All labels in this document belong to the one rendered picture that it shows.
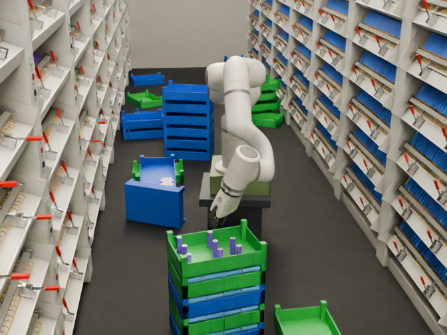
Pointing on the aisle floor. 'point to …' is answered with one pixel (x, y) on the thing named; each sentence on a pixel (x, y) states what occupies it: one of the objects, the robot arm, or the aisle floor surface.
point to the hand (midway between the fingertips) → (217, 220)
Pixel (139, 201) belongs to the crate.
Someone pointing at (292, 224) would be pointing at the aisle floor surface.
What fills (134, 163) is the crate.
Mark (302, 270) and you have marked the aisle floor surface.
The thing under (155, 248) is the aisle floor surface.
